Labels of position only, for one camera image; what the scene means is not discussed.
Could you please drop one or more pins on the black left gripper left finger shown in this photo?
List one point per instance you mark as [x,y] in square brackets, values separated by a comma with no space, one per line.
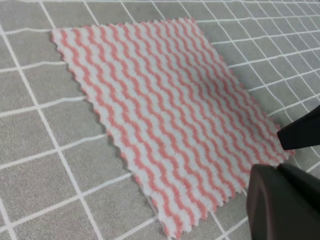
[283,203]

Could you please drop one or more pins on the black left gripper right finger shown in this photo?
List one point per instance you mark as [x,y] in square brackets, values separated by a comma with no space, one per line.
[302,133]

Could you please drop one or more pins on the pink white striped towel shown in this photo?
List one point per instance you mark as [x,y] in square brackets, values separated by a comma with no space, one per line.
[188,129]

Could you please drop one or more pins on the grey checked tablecloth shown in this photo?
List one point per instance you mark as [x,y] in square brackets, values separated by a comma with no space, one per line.
[61,176]

